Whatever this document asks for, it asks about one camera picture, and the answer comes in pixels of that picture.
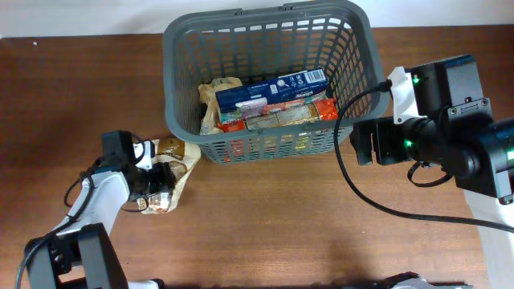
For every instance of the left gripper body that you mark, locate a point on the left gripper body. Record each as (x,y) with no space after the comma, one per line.
(161,183)

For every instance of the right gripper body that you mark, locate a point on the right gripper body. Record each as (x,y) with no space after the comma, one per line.
(384,140)

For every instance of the brown-top cookie bag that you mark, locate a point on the brown-top cookie bag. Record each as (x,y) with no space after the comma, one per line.
(182,157)

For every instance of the beige snack bag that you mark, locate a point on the beige snack bag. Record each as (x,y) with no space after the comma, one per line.
(207,92)

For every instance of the orange spaghetti packet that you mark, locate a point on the orange spaghetti packet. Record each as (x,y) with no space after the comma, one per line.
(299,114)

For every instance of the Kleenex tissue multipack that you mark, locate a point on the Kleenex tissue multipack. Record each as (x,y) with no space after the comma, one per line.
(250,100)

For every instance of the grey plastic basket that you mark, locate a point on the grey plastic basket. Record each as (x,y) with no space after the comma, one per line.
(261,44)

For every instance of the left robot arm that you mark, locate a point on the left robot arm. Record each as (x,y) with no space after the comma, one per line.
(78,252)

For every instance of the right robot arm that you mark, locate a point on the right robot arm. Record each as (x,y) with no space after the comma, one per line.
(485,174)

